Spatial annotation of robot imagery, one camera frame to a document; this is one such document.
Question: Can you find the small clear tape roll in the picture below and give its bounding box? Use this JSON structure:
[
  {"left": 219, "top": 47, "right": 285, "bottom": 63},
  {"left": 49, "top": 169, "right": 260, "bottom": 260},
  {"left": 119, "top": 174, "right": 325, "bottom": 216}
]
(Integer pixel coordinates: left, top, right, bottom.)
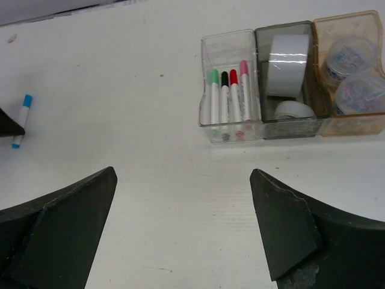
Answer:
[{"left": 274, "top": 101, "right": 315, "bottom": 119}]

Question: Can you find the clear bin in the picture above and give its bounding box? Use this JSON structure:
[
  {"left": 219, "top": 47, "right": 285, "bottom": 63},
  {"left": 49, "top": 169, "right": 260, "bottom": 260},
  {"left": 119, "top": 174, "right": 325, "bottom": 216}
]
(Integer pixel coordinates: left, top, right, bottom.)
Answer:
[{"left": 199, "top": 30, "right": 264, "bottom": 143}]

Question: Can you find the paper clip jar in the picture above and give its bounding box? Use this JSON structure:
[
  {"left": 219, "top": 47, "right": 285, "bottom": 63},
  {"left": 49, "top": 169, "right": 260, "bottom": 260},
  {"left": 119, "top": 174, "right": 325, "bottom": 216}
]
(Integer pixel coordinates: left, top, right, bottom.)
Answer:
[
  {"left": 322, "top": 35, "right": 378, "bottom": 88},
  {"left": 334, "top": 74, "right": 384, "bottom": 115}
]

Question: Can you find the large tape roll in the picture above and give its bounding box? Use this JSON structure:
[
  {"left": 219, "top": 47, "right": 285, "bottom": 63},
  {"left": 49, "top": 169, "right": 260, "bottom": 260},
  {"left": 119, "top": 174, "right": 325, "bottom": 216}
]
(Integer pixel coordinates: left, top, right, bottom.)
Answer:
[{"left": 266, "top": 34, "right": 309, "bottom": 98}]

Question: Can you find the blue marker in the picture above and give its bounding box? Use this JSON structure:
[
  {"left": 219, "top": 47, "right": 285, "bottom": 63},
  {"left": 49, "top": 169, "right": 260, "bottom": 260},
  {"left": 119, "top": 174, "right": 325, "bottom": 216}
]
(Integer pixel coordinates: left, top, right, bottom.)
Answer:
[{"left": 12, "top": 95, "right": 33, "bottom": 149}]

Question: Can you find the dark grey bin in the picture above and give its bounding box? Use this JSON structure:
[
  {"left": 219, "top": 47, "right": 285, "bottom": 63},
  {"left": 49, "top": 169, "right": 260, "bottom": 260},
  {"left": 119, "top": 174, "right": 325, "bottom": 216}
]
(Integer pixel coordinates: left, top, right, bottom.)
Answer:
[{"left": 255, "top": 21, "right": 331, "bottom": 140}]

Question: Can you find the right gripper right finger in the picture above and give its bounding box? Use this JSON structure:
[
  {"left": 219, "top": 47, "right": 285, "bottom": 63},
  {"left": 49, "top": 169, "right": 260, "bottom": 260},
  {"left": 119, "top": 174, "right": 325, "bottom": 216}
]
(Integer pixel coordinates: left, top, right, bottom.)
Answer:
[{"left": 250, "top": 169, "right": 384, "bottom": 288}]

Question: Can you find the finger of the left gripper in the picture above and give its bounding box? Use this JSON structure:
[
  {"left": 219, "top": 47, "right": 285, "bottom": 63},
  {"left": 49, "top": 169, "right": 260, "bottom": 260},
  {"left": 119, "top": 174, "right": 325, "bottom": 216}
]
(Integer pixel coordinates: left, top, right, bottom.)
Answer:
[{"left": 0, "top": 108, "right": 25, "bottom": 137}]

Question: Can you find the black marker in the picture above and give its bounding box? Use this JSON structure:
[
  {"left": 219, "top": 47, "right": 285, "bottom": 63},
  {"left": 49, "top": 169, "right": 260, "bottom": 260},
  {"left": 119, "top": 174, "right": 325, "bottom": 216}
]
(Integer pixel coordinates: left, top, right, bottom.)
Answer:
[{"left": 220, "top": 71, "right": 230, "bottom": 141}]

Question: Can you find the green marker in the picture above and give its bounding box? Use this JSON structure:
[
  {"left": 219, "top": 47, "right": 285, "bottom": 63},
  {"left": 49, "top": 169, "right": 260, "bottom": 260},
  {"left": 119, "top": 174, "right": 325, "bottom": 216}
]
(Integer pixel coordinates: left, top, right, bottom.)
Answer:
[{"left": 208, "top": 69, "right": 221, "bottom": 143}]

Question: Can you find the amber bin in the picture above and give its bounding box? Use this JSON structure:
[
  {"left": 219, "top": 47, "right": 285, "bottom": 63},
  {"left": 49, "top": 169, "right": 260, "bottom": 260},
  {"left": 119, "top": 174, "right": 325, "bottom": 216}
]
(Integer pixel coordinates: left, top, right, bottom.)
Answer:
[{"left": 313, "top": 10, "right": 384, "bottom": 137}]

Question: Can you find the pink marker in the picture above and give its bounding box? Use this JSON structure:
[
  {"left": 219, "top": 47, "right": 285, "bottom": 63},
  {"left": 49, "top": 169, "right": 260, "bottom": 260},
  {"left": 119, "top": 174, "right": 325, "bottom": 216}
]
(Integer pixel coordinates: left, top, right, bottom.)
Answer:
[{"left": 240, "top": 60, "right": 252, "bottom": 122}]

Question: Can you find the red marker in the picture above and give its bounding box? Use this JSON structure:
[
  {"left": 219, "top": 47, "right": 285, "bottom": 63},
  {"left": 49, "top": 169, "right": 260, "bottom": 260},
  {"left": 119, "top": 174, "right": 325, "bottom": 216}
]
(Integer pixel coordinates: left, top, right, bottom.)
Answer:
[{"left": 230, "top": 69, "right": 244, "bottom": 140}]

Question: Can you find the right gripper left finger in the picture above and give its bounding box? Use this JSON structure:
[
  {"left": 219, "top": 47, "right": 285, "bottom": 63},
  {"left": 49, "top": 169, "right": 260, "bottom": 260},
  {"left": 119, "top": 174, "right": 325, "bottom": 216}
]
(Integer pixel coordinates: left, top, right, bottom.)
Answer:
[{"left": 1, "top": 167, "right": 117, "bottom": 288}]

